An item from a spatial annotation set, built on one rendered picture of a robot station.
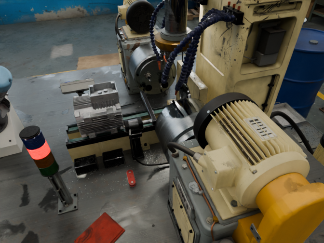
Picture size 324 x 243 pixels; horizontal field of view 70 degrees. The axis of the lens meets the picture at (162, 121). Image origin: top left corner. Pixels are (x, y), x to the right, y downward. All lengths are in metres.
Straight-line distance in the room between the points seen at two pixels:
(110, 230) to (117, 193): 0.17
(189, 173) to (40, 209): 0.70
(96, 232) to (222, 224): 0.55
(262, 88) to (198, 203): 0.72
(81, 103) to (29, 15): 5.80
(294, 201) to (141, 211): 0.68
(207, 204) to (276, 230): 0.19
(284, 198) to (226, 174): 0.11
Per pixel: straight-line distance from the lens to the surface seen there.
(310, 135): 2.12
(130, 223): 1.00
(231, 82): 1.04
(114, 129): 1.09
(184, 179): 0.65
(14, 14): 6.86
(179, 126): 0.82
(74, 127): 1.26
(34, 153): 0.84
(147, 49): 1.36
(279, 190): 0.48
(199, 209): 0.61
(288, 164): 0.49
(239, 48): 0.98
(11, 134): 1.40
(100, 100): 1.04
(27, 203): 1.19
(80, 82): 1.29
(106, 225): 1.01
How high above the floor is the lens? 1.69
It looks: 40 degrees down
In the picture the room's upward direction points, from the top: 2 degrees counter-clockwise
